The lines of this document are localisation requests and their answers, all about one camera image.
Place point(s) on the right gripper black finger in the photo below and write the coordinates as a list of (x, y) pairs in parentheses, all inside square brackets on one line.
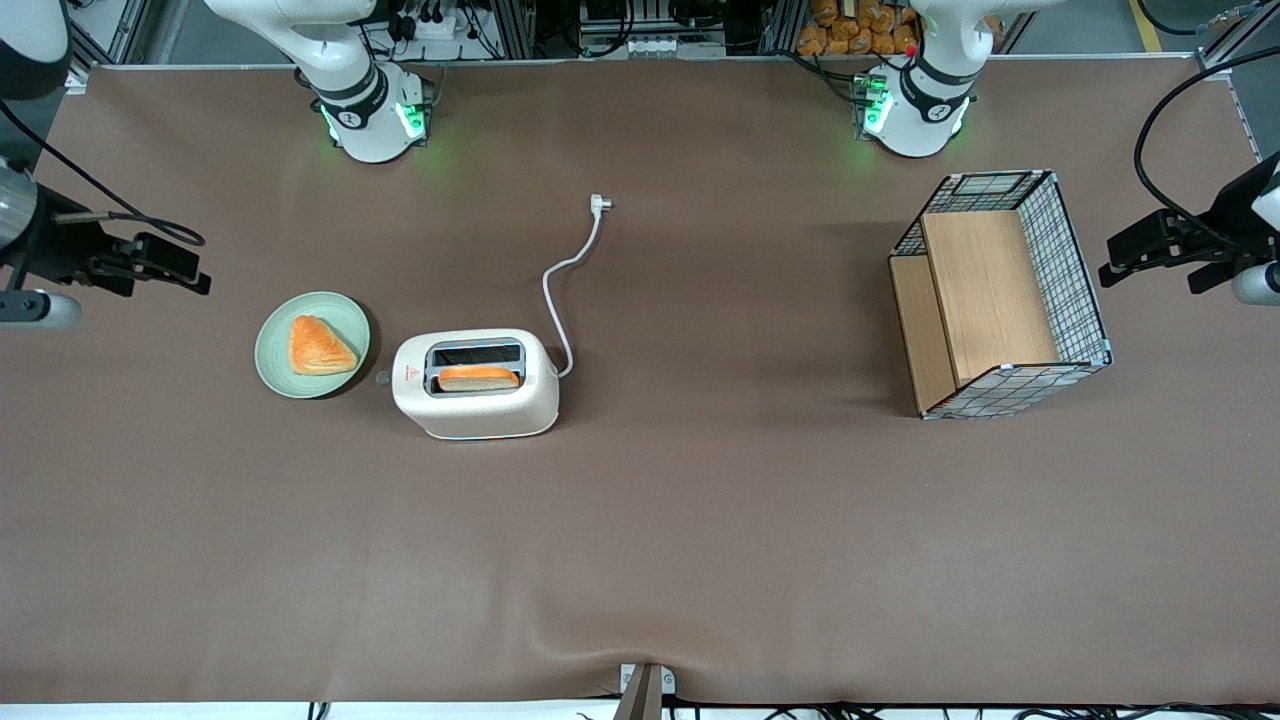
[(170, 280), (165, 258)]

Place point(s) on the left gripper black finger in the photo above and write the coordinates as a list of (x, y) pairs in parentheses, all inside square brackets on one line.
[(1140, 267), (1145, 235)]

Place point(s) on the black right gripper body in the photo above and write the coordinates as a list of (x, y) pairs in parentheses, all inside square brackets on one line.
[(58, 247)]

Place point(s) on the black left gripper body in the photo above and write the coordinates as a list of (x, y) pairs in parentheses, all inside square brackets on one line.
[(1223, 237)]

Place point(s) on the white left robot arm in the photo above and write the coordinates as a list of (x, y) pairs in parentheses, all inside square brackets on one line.
[(915, 120)]

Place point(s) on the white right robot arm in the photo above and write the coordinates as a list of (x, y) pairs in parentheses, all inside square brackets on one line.
[(370, 130)]

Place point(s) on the toast slice in toaster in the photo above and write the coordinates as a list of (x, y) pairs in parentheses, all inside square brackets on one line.
[(480, 379)]

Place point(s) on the white two-slot toaster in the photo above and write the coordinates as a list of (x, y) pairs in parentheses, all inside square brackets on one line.
[(480, 415)]

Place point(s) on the light green round plate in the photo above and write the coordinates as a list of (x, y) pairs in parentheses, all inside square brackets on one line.
[(275, 365)]

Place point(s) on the wooden shelf insert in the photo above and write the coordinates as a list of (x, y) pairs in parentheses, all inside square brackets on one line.
[(985, 290)]

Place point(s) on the triangular orange bread piece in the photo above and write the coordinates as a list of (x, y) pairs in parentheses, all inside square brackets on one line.
[(320, 347)]

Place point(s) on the white power strip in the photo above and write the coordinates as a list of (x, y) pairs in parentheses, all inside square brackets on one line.
[(430, 25)]

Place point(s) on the pile of orange bread rolls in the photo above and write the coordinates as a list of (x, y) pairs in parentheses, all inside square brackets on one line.
[(850, 30)]

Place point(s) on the white terminal block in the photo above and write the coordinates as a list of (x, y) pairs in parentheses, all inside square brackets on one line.
[(655, 46)]

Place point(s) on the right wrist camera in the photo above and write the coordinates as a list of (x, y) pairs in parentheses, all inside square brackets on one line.
[(45, 310)]

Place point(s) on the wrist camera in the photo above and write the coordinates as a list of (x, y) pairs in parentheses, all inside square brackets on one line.
[(1258, 284), (45, 310)]

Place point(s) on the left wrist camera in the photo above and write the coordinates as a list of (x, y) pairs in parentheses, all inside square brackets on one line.
[(1258, 284)]

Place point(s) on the metal table edge bracket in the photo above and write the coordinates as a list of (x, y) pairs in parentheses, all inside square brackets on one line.
[(645, 690)]

